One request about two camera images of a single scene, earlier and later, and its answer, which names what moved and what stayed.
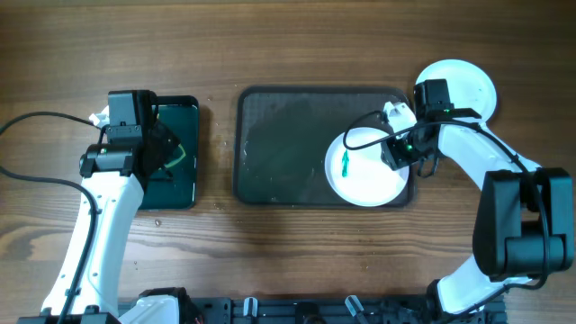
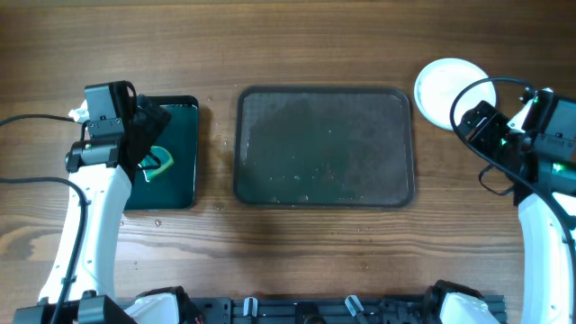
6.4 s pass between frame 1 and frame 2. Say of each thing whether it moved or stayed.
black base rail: stayed
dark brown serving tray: stayed
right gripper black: moved
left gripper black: moved
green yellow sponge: moved
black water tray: stayed
